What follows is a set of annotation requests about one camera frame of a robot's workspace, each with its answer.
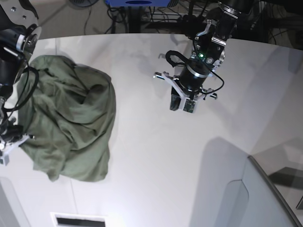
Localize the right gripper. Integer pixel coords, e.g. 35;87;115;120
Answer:
0;118;35;156

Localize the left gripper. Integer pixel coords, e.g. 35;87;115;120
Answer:
153;61;217;111

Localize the green t-shirt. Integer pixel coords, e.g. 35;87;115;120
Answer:
18;55;116;182

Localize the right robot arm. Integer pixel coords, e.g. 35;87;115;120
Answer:
0;0;42;159

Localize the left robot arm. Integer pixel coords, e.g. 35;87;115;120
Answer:
154;0;253;113

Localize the blue box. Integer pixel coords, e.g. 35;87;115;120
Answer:
106;0;170;7

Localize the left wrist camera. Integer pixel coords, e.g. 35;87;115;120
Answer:
179;97;197;114

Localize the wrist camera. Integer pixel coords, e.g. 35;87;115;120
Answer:
0;151;9;166
179;97;197;114

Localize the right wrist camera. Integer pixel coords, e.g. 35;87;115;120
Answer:
0;151;9;166

